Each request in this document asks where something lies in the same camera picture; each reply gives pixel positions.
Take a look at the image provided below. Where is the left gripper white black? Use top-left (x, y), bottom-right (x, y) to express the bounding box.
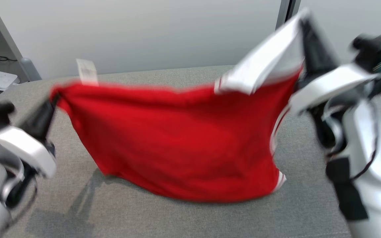
top-left (0, 96), bottom-right (60, 179)

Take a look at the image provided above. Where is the red garment with white stripes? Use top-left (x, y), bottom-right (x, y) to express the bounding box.
top-left (50, 8), bottom-right (310, 203)

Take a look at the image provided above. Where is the black strap on right arm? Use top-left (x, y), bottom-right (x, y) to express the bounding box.
top-left (325, 157), bottom-right (369, 221)

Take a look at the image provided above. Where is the braided black cable right arm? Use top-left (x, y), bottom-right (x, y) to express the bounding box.
top-left (349, 102), bottom-right (379, 180)

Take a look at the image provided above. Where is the grey fabric sofa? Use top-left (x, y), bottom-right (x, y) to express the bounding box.
top-left (0, 64), bottom-right (381, 238)

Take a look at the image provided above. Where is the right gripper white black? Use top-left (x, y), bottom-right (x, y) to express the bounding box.
top-left (290, 17), bottom-right (379, 114)

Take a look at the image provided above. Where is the dark metal post grey foot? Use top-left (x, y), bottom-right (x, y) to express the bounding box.
top-left (276, 0), bottom-right (302, 30)

